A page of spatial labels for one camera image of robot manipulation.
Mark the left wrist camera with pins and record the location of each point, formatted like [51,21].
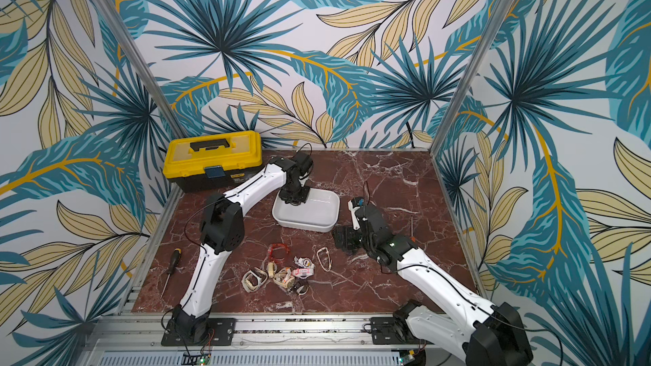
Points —
[305,164]

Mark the cream square-face watch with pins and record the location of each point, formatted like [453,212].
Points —
[324,259]

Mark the orange screwdriver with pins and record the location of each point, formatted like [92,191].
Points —
[412,228]

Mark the pink white watch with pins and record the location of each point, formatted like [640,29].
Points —
[305,268]

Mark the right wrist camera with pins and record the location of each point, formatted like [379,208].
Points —
[354,205]

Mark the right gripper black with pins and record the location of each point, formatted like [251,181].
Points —
[348,236]

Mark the small cream watch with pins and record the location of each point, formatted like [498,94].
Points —
[271,269]

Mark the black yellow screwdriver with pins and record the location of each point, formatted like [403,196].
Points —
[171,269]

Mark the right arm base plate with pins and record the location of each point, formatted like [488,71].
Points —
[391,331]

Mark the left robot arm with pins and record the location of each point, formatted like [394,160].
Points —
[222,231]

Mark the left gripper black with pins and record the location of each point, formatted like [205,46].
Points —
[297,201]

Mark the aluminium front rail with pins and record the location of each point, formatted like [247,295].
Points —
[259,339]

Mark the yellow and black toolbox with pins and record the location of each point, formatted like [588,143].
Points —
[216,161]

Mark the white plastic storage box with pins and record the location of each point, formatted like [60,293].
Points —
[319,213]

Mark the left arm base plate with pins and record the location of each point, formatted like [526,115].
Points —
[202,332]

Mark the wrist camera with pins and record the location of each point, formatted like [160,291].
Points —
[354,205]
[305,164]

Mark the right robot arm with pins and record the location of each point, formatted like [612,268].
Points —
[471,328]

